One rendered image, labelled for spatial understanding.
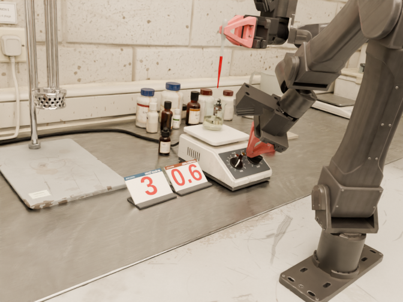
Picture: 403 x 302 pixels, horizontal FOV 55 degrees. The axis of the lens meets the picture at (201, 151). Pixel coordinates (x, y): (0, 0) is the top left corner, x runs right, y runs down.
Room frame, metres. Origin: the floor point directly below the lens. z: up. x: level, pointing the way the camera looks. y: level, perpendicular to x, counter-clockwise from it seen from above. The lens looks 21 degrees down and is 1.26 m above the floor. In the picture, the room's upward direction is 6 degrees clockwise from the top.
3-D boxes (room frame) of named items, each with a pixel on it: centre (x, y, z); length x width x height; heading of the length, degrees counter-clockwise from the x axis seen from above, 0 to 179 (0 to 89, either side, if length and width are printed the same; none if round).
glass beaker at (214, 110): (0.89, -0.02, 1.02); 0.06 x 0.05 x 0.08; 53
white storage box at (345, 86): (1.93, -0.83, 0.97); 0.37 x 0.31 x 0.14; 135
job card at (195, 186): (0.75, 0.02, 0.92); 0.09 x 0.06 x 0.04; 136
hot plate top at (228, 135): (0.88, -0.03, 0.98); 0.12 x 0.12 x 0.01; 42
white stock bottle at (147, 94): (1.14, 0.18, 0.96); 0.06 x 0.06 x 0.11
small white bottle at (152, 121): (1.09, 0.15, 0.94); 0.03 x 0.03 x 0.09
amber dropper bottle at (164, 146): (0.92, 0.10, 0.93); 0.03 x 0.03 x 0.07
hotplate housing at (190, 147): (0.86, -0.05, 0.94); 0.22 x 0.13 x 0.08; 42
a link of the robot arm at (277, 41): (1.01, -0.15, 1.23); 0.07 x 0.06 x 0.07; 133
